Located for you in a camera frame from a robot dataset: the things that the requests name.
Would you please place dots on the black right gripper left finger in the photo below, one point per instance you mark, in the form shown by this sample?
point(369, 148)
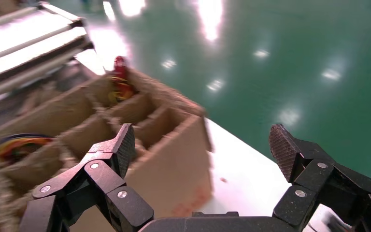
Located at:
point(104, 179)

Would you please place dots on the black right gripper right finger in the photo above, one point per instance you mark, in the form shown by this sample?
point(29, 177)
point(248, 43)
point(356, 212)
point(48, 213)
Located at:
point(313, 179)

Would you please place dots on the brown cardboard divider box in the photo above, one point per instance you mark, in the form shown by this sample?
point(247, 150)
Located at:
point(179, 166)

